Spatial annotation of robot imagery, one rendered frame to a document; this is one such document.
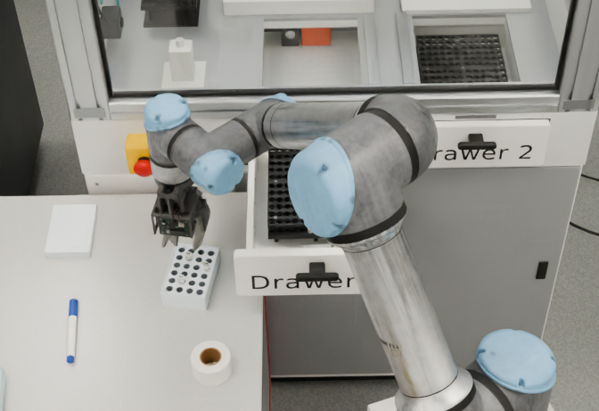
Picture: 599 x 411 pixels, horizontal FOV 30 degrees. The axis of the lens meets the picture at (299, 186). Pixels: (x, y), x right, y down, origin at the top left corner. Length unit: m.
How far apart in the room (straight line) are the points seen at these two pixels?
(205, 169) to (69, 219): 0.56
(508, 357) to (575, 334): 1.41
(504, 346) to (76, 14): 0.95
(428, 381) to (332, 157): 0.35
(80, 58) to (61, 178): 1.39
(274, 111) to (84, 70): 0.47
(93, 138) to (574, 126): 0.94
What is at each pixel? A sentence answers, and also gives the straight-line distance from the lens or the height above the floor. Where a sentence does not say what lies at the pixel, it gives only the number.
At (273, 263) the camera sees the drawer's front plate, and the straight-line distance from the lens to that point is 1.96.
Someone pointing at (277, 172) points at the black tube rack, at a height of 0.90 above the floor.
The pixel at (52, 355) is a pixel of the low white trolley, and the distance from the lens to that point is 2.08.
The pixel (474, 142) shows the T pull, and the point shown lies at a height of 0.91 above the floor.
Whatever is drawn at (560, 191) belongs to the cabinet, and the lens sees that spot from 2.38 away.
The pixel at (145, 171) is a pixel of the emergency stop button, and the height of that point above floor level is 0.88.
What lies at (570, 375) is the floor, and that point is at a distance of 2.99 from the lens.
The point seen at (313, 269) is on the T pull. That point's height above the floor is 0.91.
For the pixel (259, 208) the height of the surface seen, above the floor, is 0.84.
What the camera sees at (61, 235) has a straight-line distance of 2.23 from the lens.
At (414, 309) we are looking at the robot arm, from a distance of 1.52.
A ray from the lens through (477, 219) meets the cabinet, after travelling 2.41.
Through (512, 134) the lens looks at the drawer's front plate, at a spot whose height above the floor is 0.91.
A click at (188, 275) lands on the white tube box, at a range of 2.10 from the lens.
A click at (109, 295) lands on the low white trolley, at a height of 0.76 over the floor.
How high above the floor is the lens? 2.40
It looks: 46 degrees down
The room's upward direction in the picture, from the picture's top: 1 degrees counter-clockwise
